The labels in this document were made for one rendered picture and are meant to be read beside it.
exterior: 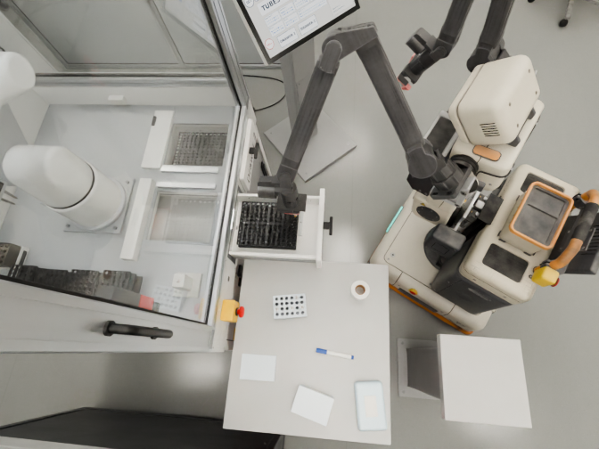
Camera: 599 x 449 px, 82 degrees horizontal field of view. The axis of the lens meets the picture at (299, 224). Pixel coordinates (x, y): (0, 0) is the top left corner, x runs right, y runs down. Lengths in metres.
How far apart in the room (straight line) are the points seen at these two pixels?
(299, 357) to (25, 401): 1.84
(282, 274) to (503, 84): 0.95
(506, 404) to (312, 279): 0.79
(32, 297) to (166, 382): 1.81
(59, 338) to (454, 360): 1.20
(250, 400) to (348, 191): 1.47
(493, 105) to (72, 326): 0.99
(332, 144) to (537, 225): 1.45
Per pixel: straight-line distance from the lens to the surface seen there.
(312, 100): 0.96
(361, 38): 0.90
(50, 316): 0.58
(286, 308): 1.37
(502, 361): 1.49
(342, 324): 1.36
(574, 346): 2.52
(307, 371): 1.36
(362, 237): 2.24
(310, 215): 1.38
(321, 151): 2.46
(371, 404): 1.33
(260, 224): 1.35
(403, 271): 1.92
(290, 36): 1.70
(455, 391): 1.43
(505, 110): 1.05
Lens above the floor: 2.12
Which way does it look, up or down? 69 degrees down
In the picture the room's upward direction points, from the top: 12 degrees counter-clockwise
